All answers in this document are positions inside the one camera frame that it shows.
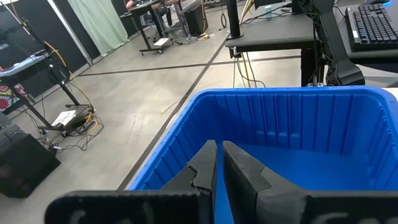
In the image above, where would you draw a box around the yellow floor cable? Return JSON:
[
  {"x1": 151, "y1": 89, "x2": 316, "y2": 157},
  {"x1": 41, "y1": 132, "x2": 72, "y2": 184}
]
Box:
[
  {"x1": 43, "y1": 40, "x2": 100, "y2": 131},
  {"x1": 241, "y1": 55, "x2": 249, "y2": 88}
]

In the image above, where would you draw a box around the black rolling stand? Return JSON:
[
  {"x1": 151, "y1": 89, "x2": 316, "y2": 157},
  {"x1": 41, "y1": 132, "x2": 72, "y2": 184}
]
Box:
[{"x1": 0, "y1": 49, "x2": 96, "y2": 138}]

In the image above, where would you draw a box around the black standing desk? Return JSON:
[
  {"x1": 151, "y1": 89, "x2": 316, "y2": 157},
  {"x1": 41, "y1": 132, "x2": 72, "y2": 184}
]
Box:
[{"x1": 119, "y1": 0, "x2": 189, "y2": 57}]

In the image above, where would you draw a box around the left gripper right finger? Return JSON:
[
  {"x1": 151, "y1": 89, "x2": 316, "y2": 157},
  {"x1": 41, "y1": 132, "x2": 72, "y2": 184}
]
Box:
[{"x1": 222, "y1": 140, "x2": 307, "y2": 224}]

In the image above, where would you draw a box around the black monitor pole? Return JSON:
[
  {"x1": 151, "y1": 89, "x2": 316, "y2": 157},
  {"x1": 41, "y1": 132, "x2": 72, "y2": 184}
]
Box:
[{"x1": 225, "y1": 0, "x2": 245, "y2": 40}]

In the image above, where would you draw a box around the backlit black keyboard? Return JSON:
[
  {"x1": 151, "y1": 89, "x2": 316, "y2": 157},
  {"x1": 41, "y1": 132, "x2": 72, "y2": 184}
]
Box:
[{"x1": 345, "y1": 2, "x2": 398, "y2": 52}]

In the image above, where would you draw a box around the black equipment box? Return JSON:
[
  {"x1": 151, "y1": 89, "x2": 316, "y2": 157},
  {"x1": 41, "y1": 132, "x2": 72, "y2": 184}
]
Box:
[{"x1": 0, "y1": 123, "x2": 62, "y2": 199}]

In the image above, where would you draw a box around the colourful patterned cloth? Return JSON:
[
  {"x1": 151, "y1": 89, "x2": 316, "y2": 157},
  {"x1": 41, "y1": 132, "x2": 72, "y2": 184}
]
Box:
[{"x1": 0, "y1": 83, "x2": 28, "y2": 113}]

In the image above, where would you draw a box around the white paper sheet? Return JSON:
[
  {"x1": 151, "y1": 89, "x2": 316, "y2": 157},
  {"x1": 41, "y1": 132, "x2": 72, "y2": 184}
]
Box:
[{"x1": 51, "y1": 110, "x2": 78, "y2": 127}]

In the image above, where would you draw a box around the blue plastic bin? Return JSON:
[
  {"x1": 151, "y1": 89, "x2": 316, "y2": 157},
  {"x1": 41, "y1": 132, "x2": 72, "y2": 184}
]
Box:
[{"x1": 127, "y1": 86, "x2": 398, "y2": 224}]

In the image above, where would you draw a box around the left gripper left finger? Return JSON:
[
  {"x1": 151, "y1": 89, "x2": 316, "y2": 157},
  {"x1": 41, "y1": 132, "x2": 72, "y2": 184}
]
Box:
[{"x1": 161, "y1": 139, "x2": 218, "y2": 193}]

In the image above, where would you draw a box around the pale green curtain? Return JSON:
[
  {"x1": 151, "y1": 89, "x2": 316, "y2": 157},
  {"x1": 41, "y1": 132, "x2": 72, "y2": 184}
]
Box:
[{"x1": 67, "y1": 0, "x2": 130, "y2": 57}]

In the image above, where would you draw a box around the black computer tower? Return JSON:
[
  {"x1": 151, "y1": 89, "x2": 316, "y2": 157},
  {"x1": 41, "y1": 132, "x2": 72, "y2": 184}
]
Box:
[{"x1": 183, "y1": 1, "x2": 208, "y2": 37}]

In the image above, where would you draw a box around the white box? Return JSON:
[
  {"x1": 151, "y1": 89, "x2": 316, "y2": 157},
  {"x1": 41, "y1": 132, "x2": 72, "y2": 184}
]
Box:
[{"x1": 154, "y1": 37, "x2": 172, "y2": 47}]

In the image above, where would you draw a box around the dark grey desk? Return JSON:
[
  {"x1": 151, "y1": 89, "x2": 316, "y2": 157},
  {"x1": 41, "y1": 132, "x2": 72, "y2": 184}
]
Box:
[{"x1": 225, "y1": 11, "x2": 327, "y2": 88}]

